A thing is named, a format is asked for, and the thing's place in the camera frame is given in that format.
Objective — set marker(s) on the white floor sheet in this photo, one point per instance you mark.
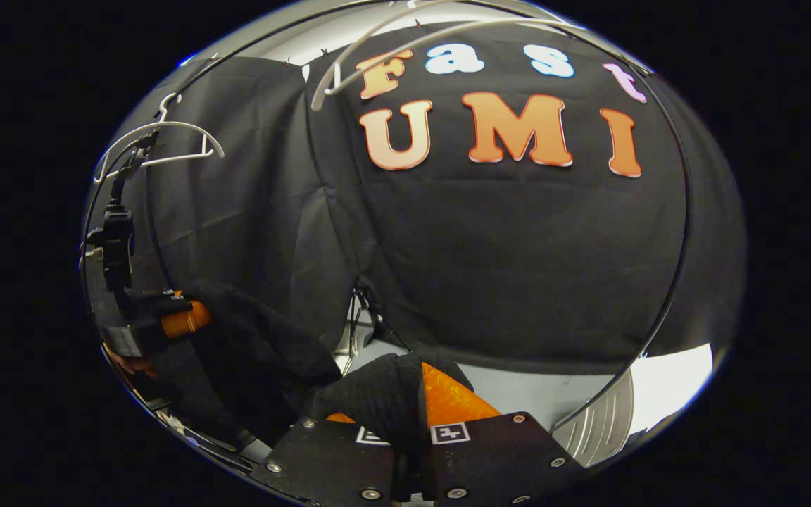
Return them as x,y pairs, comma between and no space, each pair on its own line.
673,380

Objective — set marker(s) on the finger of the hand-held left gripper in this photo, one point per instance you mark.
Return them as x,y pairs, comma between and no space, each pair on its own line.
184,322

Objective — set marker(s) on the white clothes hanger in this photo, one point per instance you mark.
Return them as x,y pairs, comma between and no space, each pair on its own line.
217,146
316,98

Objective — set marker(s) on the black backdrop cloth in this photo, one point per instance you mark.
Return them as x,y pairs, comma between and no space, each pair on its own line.
518,267

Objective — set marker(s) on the black knit jacket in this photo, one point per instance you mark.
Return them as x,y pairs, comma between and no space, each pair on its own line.
377,394

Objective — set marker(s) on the grey ribbed panel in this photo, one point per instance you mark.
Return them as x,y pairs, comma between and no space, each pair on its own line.
599,422

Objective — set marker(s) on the black arched clothes rack rail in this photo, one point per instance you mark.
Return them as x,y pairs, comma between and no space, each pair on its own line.
688,218

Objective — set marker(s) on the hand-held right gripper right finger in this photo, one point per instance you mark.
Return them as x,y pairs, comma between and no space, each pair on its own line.
490,458

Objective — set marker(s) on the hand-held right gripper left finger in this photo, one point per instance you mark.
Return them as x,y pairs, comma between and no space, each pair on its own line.
335,465

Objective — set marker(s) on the black backdrop stand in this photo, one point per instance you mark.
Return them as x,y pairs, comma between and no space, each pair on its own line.
377,317

